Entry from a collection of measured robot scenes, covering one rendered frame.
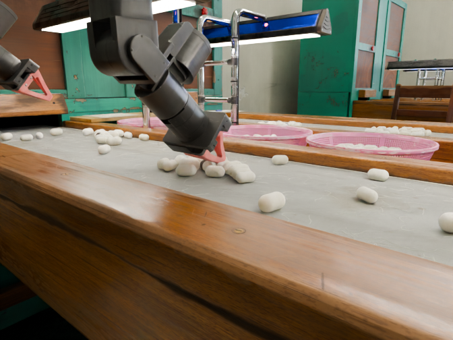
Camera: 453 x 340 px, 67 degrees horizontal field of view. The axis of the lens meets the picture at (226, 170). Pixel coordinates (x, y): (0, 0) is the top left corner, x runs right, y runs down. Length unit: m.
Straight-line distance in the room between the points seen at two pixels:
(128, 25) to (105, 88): 1.06
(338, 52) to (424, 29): 2.41
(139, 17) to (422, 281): 0.38
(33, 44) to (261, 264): 1.23
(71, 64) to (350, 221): 1.20
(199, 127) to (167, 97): 0.07
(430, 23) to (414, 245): 5.37
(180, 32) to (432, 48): 5.23
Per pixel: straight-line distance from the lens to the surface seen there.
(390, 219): 0.42
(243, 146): 0.74
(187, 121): 0.50
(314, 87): 3.52
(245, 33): 1.29
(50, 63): 1.40
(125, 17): 0.44
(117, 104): 1.50
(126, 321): 0.39
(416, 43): 5.68
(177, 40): 0.50
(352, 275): 0.24
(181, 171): 0.56
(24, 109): 1.29
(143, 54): 0.44
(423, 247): 0.37
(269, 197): 0.40
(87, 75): 1.45
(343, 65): 3.41
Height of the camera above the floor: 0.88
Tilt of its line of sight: 13 degrees down
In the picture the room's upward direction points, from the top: straight up
